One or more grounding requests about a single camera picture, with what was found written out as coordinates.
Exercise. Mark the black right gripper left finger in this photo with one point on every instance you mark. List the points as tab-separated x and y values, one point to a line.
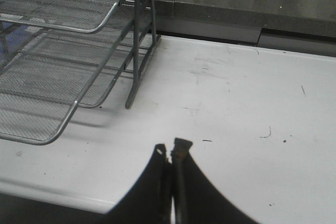
150	198

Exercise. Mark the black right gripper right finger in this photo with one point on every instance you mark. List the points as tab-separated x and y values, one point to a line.
196	200

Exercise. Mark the silver mesh bottom tray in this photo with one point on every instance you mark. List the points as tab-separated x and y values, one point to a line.
61	64

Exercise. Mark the grey back counter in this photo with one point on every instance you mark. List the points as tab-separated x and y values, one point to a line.
294	25

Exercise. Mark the silver metal rack frame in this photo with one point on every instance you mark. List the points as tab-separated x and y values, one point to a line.
139	65

